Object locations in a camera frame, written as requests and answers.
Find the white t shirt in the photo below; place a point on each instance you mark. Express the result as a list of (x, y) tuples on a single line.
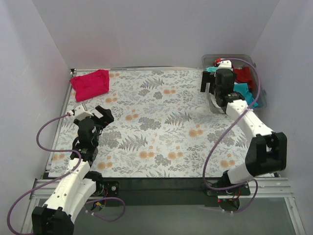
[(214, 107)]

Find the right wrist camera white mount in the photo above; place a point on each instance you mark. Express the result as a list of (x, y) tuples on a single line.
[(222, 63)]

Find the aluminium frame rail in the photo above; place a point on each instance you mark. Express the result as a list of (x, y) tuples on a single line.
[(268, 187)]

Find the folded pink t shirt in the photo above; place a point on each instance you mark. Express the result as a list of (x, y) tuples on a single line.
[(91, 85)]

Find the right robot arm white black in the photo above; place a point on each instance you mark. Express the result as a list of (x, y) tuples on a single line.
[(267, 152)]

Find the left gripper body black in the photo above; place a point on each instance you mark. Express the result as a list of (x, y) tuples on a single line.
[(98, 120)]

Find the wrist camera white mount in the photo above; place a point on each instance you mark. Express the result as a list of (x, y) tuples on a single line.
[(80, 113), (222, 63)]

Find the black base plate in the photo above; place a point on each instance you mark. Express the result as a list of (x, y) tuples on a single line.
[(164, 191)]

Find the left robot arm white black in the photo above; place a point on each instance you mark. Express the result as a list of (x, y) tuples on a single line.
[(58, 213)]

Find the floral patterned table mat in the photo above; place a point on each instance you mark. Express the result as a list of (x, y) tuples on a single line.
[(163, 127)]

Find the teal blue t shirt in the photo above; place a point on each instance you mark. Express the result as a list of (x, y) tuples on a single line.
[(241, 89)]

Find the dark red t shirt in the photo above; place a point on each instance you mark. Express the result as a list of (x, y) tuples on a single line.
[(243, 75)]

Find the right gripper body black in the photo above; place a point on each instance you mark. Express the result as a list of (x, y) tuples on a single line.
[(210, 80)]

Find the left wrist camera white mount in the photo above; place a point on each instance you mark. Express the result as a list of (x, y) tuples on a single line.
[(80, 113)]

